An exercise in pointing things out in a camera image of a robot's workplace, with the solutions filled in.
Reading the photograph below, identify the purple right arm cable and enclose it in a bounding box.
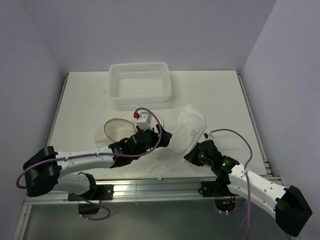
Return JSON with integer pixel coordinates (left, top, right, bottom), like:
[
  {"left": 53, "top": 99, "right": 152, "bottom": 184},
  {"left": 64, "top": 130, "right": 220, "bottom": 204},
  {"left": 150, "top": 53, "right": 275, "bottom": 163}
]
[{"left": 205, "top": 128, "right": 254, "bottom": 240}]

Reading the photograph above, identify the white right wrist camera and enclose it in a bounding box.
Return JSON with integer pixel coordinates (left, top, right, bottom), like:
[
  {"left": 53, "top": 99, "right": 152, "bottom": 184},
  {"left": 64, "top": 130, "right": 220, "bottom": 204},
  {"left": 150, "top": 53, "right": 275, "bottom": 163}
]
[{"left": 203, "top": 132, "right": 214, "bottom": 139}]

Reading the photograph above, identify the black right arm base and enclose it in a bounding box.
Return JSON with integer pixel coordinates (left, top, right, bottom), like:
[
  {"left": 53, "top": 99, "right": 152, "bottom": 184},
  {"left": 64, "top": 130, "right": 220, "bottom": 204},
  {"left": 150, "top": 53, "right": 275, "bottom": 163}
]
[{"left": 197, "top": 180, "right": 237, "bottom": 213}]

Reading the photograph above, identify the white bra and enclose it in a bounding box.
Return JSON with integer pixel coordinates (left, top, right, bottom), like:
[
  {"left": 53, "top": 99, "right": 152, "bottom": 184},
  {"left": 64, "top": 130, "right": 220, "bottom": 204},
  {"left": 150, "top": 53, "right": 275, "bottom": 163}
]
[{"left": 151, "top": 104, "right": 207, "bottom": 181}]

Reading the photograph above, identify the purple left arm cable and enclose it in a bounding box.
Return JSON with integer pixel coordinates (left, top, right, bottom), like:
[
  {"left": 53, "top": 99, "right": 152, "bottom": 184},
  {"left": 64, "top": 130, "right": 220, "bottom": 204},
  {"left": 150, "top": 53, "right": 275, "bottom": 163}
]
[{"left": 15, "top": 107, "right": 163, "bottom": 221}]

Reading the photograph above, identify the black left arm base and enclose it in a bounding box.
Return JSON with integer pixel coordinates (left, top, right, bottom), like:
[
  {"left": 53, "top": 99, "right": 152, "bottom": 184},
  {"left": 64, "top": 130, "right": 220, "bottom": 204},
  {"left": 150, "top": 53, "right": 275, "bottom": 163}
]
[{"left": 67, "top": 184, "right": 114, "bottom": 221}]

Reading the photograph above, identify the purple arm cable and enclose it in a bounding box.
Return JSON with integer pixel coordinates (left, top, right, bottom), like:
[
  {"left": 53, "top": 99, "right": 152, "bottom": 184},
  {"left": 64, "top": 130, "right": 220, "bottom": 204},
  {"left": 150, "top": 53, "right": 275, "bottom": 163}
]
[
  {"left": 205, "top": 128, "right": 254, "bottom": 240},
  {"left": 15, "top": 107, "right": 163, "bottom": 221}
]

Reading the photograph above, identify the aluminium rail frame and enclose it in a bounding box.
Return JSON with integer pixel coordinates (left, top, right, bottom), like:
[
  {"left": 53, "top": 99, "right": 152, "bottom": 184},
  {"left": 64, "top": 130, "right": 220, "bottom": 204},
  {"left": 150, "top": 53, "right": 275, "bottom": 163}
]
[{"left": 12, "top": 71, "right": 301, "bottom": 240}]

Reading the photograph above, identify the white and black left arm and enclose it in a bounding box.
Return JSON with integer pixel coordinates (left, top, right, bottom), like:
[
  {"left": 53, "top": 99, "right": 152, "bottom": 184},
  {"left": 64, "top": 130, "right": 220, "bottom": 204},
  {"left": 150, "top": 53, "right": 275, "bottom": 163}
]
[{"left": 22, "top": 124, "right": 172, "bottom": 200}]

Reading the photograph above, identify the white perforated plastic basket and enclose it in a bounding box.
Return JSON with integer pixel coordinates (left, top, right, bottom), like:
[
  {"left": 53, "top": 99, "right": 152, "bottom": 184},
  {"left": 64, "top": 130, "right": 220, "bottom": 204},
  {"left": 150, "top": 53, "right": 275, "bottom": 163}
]
[{"left": 106, "top": 62, "right": 173, "bottom": 105}]

